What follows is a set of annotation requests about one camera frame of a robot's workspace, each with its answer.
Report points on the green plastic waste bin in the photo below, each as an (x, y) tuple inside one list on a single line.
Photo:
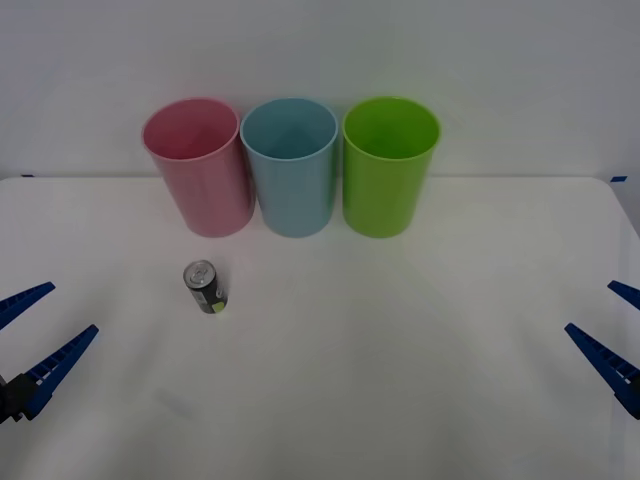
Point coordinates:
[(385, 200)]

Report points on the pink plastic waste bin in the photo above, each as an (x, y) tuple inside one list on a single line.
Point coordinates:
[(210, 200)]

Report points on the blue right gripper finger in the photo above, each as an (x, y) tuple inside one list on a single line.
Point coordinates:
[(607, 362), (627, 292)]

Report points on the black drink can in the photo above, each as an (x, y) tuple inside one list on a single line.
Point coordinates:
[(210, 295)]

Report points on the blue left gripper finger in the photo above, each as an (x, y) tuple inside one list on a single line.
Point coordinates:
[(55, 367), (20, 302)]

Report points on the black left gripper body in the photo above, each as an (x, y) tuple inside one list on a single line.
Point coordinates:
[(7, 400)]

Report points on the pale blue plastic waste bin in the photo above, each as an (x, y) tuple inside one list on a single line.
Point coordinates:
[(295, 200)]

